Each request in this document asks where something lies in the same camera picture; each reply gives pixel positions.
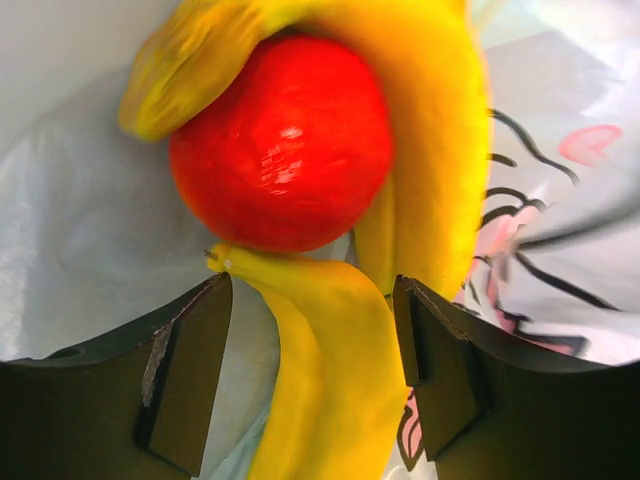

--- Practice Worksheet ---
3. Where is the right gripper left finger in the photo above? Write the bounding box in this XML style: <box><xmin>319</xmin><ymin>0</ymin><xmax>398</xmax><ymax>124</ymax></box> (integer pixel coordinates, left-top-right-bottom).
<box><xmin>1</xmin><ymin>274</ymin><xmax>233</xmax><ymax>479</ymax></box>

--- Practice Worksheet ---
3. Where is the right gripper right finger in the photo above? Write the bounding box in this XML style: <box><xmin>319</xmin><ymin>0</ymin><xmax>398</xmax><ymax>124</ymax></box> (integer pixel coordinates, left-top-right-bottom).
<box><xmin>393</xmin><ymin>276</ymin><xmax>639</xmax><ymax>480</ymax></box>

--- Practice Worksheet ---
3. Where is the yellow fake banana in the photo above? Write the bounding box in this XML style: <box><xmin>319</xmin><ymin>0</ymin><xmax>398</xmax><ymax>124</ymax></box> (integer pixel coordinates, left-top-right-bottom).
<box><xmin>118</xmin><ymin>1</ymin><xmax>491</xmax><ymax>300</ymax></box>
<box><xmin>206</xmin><ymin>244</ymin><xmax>408</xmax><ymax>479</ymax></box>

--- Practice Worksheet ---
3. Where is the light blue plastic bag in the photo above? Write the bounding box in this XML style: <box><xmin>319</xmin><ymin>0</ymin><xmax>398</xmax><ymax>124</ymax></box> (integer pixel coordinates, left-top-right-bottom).
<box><xmin>1</xmin><ymin>0</ymin><xmax>639</xmax><ymax>479</ymax></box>

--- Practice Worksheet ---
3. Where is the red fake tomato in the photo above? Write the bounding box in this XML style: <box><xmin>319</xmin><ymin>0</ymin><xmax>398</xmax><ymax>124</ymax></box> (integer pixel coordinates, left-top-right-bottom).
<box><xmin>169</xmin><ymin>35</ymin><xmax>393</xmax><ymax>253</ymax></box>

